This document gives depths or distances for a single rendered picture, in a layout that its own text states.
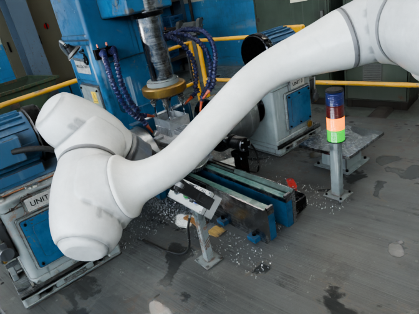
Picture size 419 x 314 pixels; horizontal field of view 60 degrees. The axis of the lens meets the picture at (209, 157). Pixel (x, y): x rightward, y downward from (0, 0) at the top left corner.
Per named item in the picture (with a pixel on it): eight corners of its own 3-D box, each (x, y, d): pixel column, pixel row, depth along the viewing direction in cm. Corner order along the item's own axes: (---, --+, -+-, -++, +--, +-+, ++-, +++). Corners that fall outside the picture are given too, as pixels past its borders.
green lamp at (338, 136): (323, 141, 131) (323, 129, 129) (333, 135, 134) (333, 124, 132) (338, 144, 127) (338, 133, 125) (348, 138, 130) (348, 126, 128)
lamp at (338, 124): (323, 129, 129) (322, 118, 127) (333, 124, 132) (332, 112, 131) (338, 133, 125) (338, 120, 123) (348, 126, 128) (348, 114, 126)
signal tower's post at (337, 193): (322, 196, 141) (317, 91, 124) (335, 187, 145) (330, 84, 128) (341, 202, 135) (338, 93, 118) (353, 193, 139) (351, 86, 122)
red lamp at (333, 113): (322, 118, 127) (322, 105, 126) (332, 112, 131) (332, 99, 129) (338, 120, 123) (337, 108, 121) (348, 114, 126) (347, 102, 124)
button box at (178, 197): (177, 201, 117) (165, 195, 113) (187, 182, 118) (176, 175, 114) (211, 220, 104) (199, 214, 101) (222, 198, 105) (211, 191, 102)
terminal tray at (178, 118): (156, 133, 158) (152, 117, 155) (176, 124, 163) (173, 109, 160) (172, 138, 149) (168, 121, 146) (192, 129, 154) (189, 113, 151)
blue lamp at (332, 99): (322, 105, 126) (321, 93, 124) (332, 99, 129) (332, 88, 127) (337, 108, 121) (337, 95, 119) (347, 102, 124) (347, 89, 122)
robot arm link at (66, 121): (99, 144, 77) (97, 195, 68) (30, 104, 67) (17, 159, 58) (135, 116, 73) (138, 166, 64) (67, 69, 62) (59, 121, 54)
